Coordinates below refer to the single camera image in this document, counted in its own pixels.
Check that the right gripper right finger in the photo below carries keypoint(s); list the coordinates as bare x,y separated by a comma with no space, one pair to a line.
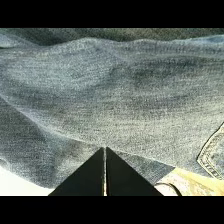
125,180

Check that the blue jeans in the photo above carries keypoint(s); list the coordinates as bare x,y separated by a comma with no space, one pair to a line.
110,93

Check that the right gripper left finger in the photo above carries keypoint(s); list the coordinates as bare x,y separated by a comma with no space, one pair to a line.
88,180

